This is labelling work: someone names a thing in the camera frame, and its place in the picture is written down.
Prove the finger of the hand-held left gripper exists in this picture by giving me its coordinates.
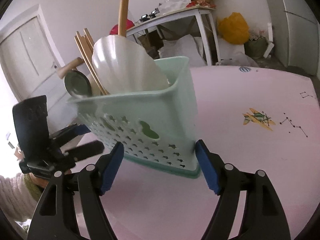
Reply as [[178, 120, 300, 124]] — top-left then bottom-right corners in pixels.
[[64, 140, 105, 162], [50, 124, 92, 147]]

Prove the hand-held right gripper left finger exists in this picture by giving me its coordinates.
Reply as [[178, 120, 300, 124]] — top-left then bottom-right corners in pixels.
[[27, 141, 125, 240]]

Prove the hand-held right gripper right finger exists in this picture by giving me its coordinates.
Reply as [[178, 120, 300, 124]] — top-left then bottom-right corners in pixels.
[[195, 139, 292, 240]]

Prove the metal spoon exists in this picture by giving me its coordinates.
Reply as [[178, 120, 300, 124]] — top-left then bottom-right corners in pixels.
[[64, 70, 92, 97]]

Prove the green star-cutout utensil holder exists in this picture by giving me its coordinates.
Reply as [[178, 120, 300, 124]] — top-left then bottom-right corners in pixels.
[[66, 56, 202, 180]]

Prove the bundle of wooden chopsticks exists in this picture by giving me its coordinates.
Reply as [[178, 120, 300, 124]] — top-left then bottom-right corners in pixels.
[[74, 28, 110, 96]]

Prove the single wooden chopstick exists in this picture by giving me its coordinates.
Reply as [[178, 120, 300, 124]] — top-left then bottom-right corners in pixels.
[[117, 0, 132, 37]]

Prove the person's left forearm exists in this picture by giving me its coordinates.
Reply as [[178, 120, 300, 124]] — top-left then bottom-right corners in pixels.
[[0, 172, 44, 224]]

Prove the person's left hand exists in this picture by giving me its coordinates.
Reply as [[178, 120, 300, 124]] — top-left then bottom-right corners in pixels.
[[29, 172, 53, 188]]

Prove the wooden chair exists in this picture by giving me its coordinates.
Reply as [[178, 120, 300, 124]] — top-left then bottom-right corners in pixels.
[[56, 57, 83, 79]]

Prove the white door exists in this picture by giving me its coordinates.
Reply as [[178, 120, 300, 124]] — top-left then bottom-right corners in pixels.
[[0, 4, 69, 103]]

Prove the red plastic bag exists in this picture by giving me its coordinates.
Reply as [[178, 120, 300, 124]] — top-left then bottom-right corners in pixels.
[[109, 18, 135, 36]]

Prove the white sack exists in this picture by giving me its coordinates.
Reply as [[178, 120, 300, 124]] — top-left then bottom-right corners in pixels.
[[158, 36, 208, 67]]

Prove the green sack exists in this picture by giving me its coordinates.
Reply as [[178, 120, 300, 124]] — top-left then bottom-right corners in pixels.
[[244, 36, 269, 59]]

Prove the white board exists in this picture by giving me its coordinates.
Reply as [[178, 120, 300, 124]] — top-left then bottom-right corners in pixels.
[[262, 22, 274, 58]]

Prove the white side table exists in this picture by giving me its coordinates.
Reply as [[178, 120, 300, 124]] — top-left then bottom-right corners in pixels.
[[126, 6, 220, 65]]

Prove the yellow plastic bag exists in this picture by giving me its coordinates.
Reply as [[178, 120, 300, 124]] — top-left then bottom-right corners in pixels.
[[217, 12, 250, 45]]

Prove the white plastic bag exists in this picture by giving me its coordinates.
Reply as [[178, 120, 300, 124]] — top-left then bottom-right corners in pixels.
[[160, 0, 190, 14]]

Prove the silver refrigerator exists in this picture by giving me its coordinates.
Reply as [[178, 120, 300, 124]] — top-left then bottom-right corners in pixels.
[[260, 0, 320, 77]]

